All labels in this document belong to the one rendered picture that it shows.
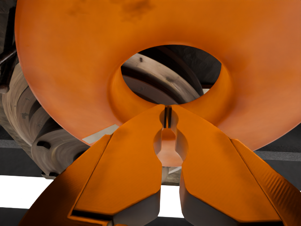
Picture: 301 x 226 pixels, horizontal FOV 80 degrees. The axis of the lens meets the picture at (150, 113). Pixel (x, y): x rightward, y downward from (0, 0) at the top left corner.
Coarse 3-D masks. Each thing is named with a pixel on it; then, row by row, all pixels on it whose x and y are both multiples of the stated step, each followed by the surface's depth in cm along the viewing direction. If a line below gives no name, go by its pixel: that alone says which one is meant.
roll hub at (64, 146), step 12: (48, 120) 33; (48, 132) 30; (60, 132) 30; (36, 144) 33; (60, 144) 32; (72, 144) 34; (84, 144) 34; (36, 156) 36; (48, 156) 35; (60, 156) 37; (72, 156) 37; (48, 168) 39; (60, 168) 40; (168, 168) 37
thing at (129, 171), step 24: (144, 120) 10; (120, 144) 8; (144, 144) 8; (96, 168) 7; (120, 168) 7; (144, 168) 7; (96, 192) 6; (120, 192) 6; (144, 192) 6; (96, 216) 6; (120, 216) 6; (144, 216) 6
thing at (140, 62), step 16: (16, 64) 31; (128, 64) 29; (144, 64) 29; (160, 64) 29; (176, 64) 35; (16, 80) 33; (160, 80) 31; (176, 80) 31; (192, 80) 38; (16, 96) 36; (176, 96) 34; (192, 96) 34; (16, 128) 44
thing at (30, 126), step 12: (132, 72) 30; (132, 84) 30; (144, 84) 30; (156, 84) 31; (24, 96) 34; (144, 96) 32; (156, 96) 32; (168, 96) 32; (24, 108) 36; (36, 108) 33; (24, 120) 38; (36, 120) 35; (24, 132) 42; (36, 132) 38
